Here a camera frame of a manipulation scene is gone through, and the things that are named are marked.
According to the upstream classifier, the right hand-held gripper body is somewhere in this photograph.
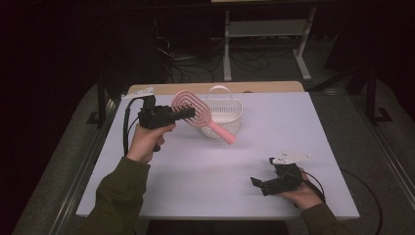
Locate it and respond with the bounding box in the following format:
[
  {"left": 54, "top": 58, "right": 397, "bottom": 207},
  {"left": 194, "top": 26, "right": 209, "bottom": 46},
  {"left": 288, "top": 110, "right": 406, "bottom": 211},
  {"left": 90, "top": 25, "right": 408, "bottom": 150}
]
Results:
[{"left": 267, "top": 150, "right": 312, "bottom": 197}]

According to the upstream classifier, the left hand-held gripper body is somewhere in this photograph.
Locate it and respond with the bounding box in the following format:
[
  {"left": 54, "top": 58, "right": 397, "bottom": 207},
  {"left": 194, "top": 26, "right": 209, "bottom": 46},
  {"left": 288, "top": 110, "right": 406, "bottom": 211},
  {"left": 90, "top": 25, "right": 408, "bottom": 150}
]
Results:
[{"left": 120, "top": 85, "right": 179, "bottom": 153}]

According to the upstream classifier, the pink hairbrush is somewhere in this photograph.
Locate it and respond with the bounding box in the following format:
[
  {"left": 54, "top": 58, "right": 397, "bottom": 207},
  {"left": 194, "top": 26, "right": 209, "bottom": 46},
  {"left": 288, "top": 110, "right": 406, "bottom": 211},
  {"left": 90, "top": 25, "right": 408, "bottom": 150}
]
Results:
[{"left": 170, "top": 89, "right": 237, "bottom": 146}]

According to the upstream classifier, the white slotted plastic basket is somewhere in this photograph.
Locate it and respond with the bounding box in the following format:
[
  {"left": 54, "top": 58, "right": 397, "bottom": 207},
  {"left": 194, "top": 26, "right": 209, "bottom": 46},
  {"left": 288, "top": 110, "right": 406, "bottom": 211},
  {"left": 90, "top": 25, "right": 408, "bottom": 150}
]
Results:
[{"left": 197, "top": 84, "right": 245, "bottom": 140}]

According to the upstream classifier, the person's left hand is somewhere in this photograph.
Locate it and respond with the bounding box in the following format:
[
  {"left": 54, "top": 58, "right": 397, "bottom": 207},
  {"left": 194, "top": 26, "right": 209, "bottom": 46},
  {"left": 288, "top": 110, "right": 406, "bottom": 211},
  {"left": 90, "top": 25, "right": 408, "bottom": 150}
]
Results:
[{"left": 125, "top": 122, "right": 177, "bottom": 165}]

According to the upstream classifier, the person's right hand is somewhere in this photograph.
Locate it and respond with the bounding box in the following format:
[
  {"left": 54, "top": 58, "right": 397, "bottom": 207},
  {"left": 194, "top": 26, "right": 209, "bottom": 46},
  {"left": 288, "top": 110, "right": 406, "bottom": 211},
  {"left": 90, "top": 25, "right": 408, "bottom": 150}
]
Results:
[{"left": 279, "top": 169, "right": 326, "bottom": 211}]

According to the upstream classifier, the black metal stand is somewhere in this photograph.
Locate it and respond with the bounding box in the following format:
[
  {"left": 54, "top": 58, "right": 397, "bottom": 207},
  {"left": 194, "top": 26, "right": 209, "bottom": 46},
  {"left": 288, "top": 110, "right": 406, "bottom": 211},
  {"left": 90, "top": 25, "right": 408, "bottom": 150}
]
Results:
[
  {"left": 85, "top": 72, "right": 119, "bottom": 129},
  {"left": 345, "top": 63, "right": 393, "bottom": 127}
]

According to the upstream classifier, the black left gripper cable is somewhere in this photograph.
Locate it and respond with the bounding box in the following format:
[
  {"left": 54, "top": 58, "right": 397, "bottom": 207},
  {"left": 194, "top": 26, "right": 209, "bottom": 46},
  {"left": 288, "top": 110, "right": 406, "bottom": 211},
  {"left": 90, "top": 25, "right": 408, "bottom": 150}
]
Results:
[{"left": 122, "top": 97, "right": 145, "bottom": 158}]

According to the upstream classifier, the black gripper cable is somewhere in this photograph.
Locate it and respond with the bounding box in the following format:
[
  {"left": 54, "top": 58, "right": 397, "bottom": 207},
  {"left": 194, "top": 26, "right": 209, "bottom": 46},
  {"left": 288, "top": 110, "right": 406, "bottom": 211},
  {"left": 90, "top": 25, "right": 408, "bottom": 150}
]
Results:
[
  {"left": 301, "top": 167, "right": 384, "bottom": 235},
  {"left": 122, "top": 97, "right": 145, "bottom": 158}
]

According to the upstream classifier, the tangle of black floor cables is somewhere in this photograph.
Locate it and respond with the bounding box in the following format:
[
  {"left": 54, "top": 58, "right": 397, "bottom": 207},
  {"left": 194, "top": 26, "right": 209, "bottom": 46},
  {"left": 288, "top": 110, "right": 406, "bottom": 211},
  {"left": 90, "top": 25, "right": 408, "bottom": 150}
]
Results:
[{"left": 156, "top": 34, "right": 297, "bottom": 83}]

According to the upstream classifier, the aluminium rail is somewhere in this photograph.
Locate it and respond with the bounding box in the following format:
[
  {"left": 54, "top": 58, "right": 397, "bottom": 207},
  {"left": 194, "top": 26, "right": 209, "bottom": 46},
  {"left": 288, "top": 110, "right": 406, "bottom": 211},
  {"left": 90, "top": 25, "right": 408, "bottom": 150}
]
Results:
[
  {"left": 48, "top": 97, "right": 122, "bottom": 235},
  {"left": 351, "top": 94, "right": 415, "bottom": 211}
]

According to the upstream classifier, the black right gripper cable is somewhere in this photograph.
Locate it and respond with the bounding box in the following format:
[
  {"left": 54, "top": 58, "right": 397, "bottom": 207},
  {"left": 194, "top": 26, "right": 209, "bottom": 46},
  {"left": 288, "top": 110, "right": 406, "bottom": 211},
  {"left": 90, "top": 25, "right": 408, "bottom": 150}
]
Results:
[{"left": 301, "top": 167, "right": 384, "bottom": 235}]

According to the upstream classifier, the white metal desk frame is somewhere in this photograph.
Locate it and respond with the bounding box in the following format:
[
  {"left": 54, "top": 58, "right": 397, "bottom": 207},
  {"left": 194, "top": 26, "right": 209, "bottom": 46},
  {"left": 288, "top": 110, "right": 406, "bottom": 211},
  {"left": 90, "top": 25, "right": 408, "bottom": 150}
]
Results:
[{"left": 222, "top": 5, "right": 318, "bottom": 82}]

